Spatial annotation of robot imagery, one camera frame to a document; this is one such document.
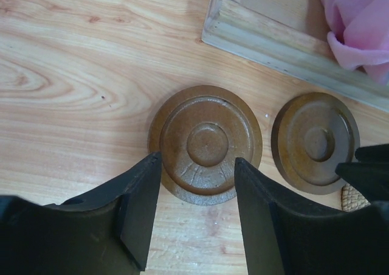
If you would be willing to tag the woven rattan coaster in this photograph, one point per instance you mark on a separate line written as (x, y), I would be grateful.
(352, 199)

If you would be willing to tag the pink shirt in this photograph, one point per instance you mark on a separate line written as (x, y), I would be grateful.
(358, 35)

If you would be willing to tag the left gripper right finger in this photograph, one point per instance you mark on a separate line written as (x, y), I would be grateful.
(283, 232)

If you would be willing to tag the grooved dark wooden coaster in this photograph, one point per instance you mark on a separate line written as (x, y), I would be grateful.
(200, 131)

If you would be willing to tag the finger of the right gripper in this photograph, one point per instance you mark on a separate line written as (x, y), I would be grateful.
(369, 173)

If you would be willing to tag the wooden clothes rack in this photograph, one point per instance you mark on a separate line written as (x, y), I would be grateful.
(288, 36)

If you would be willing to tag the plain brown wooden coaster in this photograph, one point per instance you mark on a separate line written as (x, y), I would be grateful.
(311, 135)

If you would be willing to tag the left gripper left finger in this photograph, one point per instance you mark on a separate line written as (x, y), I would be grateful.
(109, 227)

